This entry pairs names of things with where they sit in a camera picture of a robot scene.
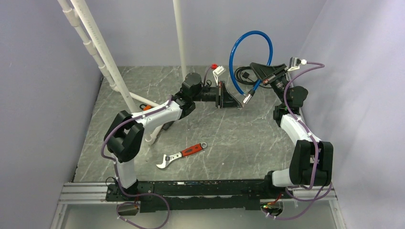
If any white PVC pipe frame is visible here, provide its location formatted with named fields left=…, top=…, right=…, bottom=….
left=57, top=0, right=188, bottom=145

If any orange black padlock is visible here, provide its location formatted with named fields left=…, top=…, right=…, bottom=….
left=139, top=104, right=153, bottom=111

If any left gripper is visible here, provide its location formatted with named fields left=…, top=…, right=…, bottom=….
left=192, top=82, right=242, bottom=110

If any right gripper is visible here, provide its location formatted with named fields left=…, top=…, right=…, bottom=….
left=250, top=63, right=290, bottom=106

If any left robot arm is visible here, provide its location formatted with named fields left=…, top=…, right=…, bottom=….
left=101, top=73, right=242, bottom=200

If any coiled black USB cable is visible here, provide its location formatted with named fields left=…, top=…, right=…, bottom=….
left=234, top=66, right=263, bottom=87

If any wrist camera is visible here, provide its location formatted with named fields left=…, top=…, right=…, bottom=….
left=211, top=63, right=226, bottom=85
left=287, top=57, right=307, bottom=72

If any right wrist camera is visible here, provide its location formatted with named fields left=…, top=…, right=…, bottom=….
left=287, top=57, right=307, bottom=72

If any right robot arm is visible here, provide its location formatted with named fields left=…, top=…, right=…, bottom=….
left=250, top=62, right=333, bottom=198

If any aluminium rail frame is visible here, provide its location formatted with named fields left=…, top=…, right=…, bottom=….
left=50, top=182, right=107, bottom=229

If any red handled adjustable wrench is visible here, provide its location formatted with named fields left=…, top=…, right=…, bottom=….
left=156, top=142, right=208, bottom=169

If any blue cable lock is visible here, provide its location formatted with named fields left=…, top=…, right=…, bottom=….
left=228, top=30, right=274, bottom=106

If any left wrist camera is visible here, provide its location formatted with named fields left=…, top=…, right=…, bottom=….
left=211, top=63, right=226, bottom=85

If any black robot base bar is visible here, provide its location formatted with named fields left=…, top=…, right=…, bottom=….
left=106, top=178, right=288, bottom=213

